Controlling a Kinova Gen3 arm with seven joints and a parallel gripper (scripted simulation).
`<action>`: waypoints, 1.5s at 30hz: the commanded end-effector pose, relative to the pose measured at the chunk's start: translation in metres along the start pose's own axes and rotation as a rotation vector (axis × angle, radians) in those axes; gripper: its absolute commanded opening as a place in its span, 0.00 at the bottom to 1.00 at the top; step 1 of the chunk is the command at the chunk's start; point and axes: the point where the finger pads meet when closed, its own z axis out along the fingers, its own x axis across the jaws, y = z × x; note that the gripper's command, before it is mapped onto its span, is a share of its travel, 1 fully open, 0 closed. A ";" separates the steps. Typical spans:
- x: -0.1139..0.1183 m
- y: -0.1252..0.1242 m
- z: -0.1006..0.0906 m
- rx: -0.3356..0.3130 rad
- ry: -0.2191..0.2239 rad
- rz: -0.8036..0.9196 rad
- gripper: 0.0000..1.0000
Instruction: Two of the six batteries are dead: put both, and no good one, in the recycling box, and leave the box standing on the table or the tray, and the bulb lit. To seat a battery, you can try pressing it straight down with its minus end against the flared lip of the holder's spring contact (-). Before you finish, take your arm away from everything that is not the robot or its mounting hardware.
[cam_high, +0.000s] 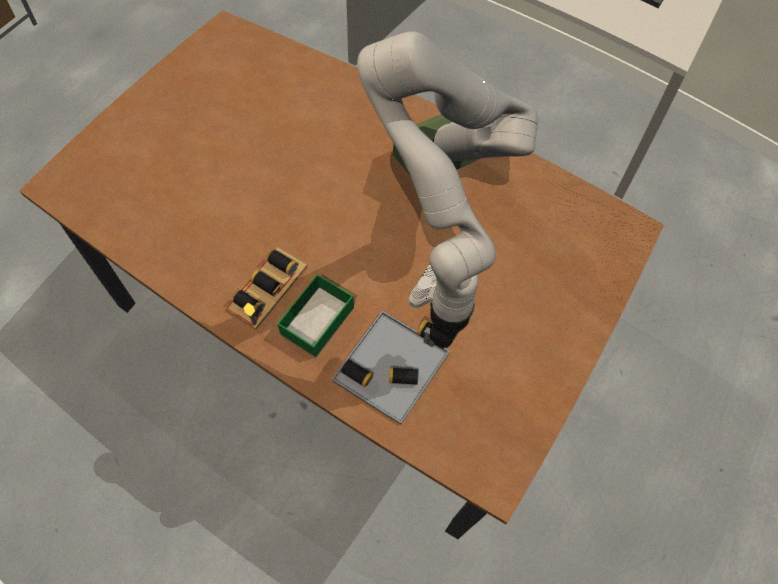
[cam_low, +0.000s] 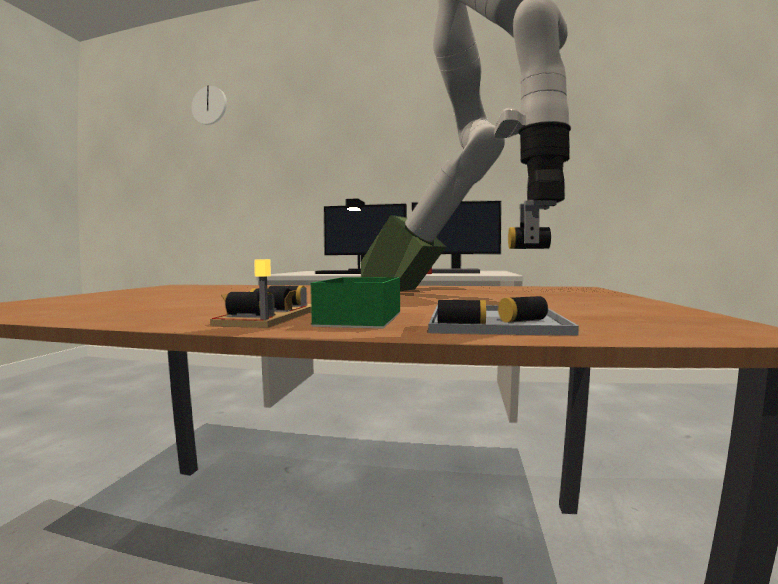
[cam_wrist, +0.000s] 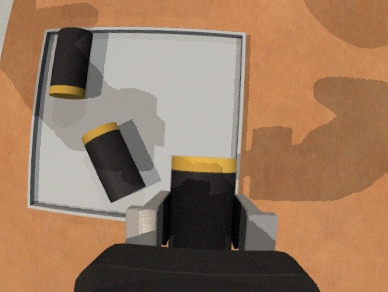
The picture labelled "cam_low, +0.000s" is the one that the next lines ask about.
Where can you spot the black battery with yellow end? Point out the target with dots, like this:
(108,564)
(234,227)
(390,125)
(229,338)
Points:
(516,238)
(461,311)
(242,302)
(296,299)
(279,296)
(516,309)

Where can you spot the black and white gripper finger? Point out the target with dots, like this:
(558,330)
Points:
(531,219)
(521,207)

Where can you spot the tan circuit board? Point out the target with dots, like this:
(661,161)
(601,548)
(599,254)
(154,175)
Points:
(267,318)

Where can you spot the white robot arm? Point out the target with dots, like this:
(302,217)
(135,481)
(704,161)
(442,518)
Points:
(538,43)

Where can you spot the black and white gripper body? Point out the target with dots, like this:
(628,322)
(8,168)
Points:
(544,129)

